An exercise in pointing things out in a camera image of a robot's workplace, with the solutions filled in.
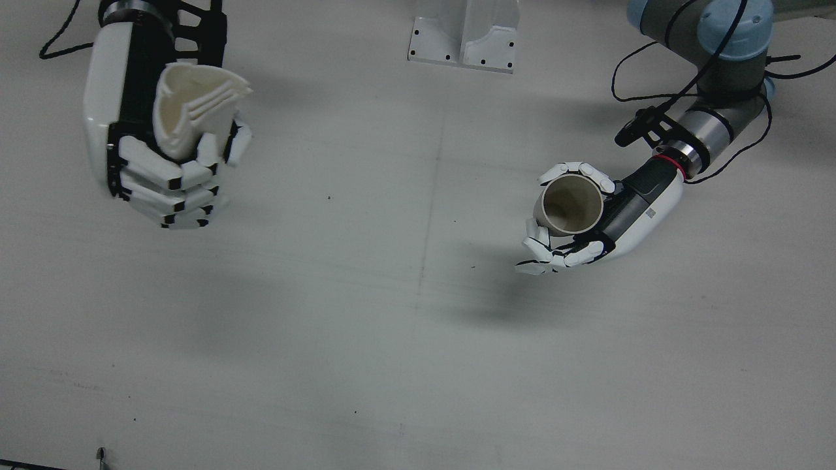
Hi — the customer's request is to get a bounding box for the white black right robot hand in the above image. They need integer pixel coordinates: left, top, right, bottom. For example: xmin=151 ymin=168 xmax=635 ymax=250
xmin=83 ymin=18 xmax=253 ymax=230

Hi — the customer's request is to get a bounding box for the white spouted cup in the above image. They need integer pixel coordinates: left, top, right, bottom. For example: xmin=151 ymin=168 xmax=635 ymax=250
xmin=152 ymin=62 xmax=253 ymax=159

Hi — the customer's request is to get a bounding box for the white metal mounting bracket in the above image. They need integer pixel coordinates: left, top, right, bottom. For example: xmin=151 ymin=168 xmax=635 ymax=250
xmin=408 ymin=0 xmax=521 ymax=74

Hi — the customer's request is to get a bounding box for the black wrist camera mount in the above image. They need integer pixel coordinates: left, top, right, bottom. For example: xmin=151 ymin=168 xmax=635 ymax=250
xmin=171 ymin=0 xmax=228 ymax=74
xmin=615 ymin=106 xmax=677 ymax=149

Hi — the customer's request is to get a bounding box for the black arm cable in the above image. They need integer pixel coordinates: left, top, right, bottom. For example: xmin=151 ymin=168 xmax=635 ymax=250
xmin=611 ymin=0 xmax=836 ymax=187
xmin=39 ymin=0 xmax=100 ymax=61

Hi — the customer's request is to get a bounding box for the beige round cup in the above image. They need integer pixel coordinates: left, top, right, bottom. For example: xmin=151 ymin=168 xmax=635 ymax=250
xmin=534 ymin=174 xmax=604 ymax=237

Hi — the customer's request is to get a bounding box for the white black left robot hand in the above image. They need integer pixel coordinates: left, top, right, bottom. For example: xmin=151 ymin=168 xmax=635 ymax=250
xmin=516 ymin=160 xmax=686 ymax=276

